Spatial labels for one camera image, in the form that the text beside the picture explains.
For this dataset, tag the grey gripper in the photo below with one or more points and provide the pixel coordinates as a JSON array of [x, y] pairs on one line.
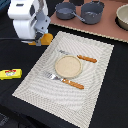
[[41, 27]]

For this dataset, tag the yellow butter box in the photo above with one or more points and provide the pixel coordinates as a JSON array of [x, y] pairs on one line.
[[10, 74]]

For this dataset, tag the orange bread loaf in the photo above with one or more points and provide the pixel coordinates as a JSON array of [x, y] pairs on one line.
[[42, 39]]

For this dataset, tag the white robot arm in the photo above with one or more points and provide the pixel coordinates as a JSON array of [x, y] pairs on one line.
[[31, 21]]

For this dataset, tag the pink serving board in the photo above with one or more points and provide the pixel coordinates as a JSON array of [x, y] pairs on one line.
[[107, 26]]

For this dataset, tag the dark grey saucepan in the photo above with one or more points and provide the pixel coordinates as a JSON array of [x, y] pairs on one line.
[[66, 11]]

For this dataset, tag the dark grey stock pot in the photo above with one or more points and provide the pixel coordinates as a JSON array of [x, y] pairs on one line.
[[92, 12]]

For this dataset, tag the round wooden plate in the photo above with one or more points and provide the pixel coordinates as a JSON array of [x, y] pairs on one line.
[[68, 66]]

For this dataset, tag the beige bowl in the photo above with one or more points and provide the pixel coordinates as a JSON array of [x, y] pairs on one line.
[[122, 15]]

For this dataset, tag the beige woven placemat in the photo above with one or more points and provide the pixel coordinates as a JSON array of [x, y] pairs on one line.
[[62, 100]]

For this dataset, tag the wooden handled fork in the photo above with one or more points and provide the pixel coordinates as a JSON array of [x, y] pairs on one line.
[[66, 81]]

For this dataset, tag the wooden handled knife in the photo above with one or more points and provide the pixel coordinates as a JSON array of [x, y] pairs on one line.
[[79, 56]]

